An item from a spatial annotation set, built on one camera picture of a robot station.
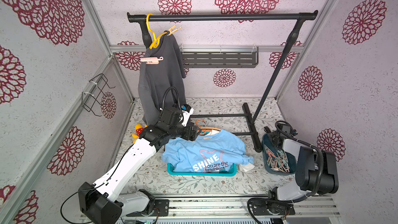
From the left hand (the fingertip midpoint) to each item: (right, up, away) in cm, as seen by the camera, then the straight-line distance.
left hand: (194, 129), depth 74 cm
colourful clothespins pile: (+47, -19, +13) cm, 52 cm away
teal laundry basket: (+4, -22, +2) cm, 23 cm away
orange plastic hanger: (+4, +1, +33) cm, 33 cm away
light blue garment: (+12, -11, +4) cm, 17 cm away
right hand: (+48, -5, +21) cm, 52 cm away
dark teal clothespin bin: (+43, -12, +19) cm, 49 cm away
